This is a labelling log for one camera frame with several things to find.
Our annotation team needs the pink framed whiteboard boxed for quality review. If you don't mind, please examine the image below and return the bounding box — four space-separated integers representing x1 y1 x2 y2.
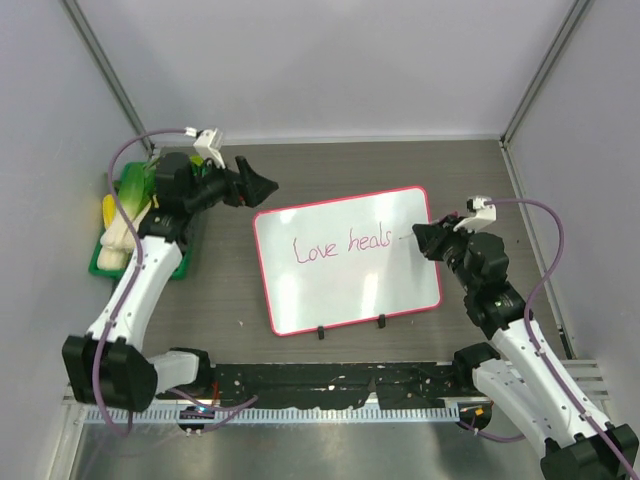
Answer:
253 186 442 337

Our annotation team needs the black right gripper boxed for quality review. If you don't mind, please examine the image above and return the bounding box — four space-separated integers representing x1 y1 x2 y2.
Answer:
414 214 478 293

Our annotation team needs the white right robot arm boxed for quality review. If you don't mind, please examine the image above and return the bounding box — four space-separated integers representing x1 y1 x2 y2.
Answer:
412 215 639 479

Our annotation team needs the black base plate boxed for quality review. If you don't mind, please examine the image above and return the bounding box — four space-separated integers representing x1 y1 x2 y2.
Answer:
178 362 486 410

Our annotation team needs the green white bok choy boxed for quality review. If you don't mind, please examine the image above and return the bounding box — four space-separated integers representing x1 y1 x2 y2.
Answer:
100 163 154 251

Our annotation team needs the green plastic tray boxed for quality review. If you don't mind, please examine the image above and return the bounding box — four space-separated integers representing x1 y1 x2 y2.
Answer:
87 160 208 282

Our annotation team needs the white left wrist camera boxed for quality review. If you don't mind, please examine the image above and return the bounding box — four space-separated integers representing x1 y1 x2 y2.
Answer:
184 127 226 169

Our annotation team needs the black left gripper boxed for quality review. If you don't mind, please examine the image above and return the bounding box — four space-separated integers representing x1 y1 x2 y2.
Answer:
186 153 278 214

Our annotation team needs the yellow toy pepper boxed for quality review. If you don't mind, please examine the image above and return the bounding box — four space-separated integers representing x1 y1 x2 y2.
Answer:
102 194 117 229

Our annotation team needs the green white leek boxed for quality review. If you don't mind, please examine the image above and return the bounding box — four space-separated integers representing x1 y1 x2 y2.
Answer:
97 218 135 271

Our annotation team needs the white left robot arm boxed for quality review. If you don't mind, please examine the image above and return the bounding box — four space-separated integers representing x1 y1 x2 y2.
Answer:
62 152 279 412

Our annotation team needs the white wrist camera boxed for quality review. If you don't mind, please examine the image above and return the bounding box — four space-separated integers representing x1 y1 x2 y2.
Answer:
453 196 497 233
184 127 226 169

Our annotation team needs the white slotted cable duct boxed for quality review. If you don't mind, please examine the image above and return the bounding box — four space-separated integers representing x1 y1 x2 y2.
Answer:
85 403 461 426

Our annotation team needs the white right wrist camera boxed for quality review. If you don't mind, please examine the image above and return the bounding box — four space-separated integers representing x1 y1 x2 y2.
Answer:
453 196 497 233

